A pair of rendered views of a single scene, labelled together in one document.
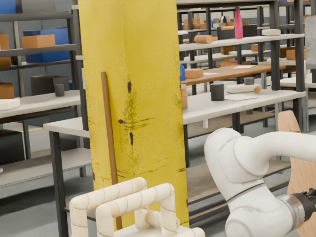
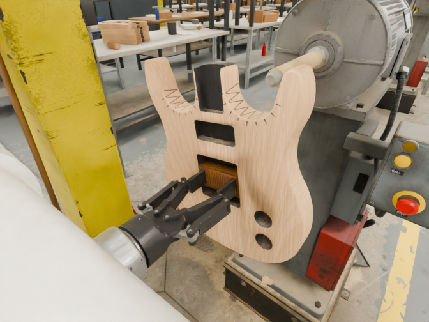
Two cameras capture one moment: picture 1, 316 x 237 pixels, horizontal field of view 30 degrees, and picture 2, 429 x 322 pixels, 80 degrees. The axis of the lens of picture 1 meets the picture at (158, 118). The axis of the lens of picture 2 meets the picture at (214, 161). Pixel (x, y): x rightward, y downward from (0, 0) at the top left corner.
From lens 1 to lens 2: 1.22 m
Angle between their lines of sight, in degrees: 26
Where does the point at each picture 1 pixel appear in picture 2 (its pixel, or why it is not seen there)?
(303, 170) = (179, 145)
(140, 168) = (46, 107)
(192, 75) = (164, 16)
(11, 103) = not seen: hidden behind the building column
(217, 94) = (172, 30)
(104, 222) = not seen: outside the picture
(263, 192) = not seen: hidden behind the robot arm
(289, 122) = (160, 76)
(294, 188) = (171, 163)
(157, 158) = (67, 95)
